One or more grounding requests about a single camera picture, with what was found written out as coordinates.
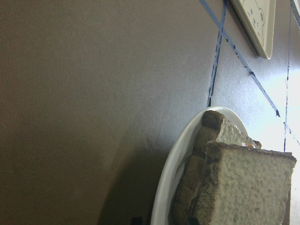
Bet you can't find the white round plate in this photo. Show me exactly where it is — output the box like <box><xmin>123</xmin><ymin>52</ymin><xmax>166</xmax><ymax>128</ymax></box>
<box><xmin>150</xmin><ymin>106</ymin><xmax>247</xmax><ymax>225</ymax></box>

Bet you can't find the brown bread slice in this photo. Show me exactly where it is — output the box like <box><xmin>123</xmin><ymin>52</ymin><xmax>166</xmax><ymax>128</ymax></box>
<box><xmin>192</xmin><ymin>142</ymin><xmax>297</xmax><ymax>225</ymax></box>

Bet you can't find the cream bear serving tray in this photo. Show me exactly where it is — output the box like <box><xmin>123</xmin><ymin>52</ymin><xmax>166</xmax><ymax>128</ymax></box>
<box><xmin>231</xmin><ymin>0</ymin><xmax>276</xmax><ymax>60</ymax></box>

